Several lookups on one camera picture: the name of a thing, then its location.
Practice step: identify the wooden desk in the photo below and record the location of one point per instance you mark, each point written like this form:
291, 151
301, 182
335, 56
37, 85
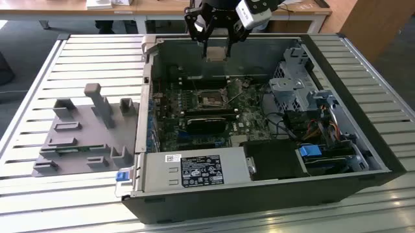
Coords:
48, 11

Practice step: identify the wooden cabinet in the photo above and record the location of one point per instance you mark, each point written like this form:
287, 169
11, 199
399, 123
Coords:
372, 24

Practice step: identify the grey parts rack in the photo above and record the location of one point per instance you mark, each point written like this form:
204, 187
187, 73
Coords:
84, 136

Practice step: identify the blue disk carrier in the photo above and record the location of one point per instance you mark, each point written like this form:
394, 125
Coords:
309, 151

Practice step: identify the blue case latch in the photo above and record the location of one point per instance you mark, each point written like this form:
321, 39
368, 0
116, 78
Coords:
121, 176

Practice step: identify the green RAM stick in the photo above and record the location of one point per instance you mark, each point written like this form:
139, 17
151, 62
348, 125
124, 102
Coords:
80, 148

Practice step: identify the small square CPU plate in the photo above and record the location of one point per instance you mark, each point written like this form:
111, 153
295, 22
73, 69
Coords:
216, 54

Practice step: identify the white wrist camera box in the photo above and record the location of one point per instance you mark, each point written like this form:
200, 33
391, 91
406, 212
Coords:
251, 17

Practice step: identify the large white box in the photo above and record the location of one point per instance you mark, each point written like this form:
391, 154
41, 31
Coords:
97, 4

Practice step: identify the black RAM stick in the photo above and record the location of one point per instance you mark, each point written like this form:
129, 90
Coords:
211, 112

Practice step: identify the black plastic shroud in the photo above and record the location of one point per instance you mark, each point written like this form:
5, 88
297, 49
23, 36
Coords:
275, 160

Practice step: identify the small white box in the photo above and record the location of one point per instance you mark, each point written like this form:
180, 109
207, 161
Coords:
121, 2

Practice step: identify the black chair base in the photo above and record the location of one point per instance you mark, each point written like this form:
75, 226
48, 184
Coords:
105, 26

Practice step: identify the black graphics card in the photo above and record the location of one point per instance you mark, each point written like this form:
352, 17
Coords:
205, 126

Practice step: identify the green motherboard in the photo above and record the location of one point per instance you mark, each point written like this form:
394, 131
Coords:
249, 121

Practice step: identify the silver metal drive cage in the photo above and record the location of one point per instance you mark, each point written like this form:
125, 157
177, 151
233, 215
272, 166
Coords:
284, 83

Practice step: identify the CPU socket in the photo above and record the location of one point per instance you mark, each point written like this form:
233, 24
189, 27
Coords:
212, 100

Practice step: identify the silver power supply unit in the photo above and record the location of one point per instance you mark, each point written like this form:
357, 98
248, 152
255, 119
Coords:
155, 174

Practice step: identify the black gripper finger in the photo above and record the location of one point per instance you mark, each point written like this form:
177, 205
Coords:
193, 37
237, 34

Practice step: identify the black PC case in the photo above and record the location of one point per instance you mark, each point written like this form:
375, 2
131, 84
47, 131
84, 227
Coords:
259, 206

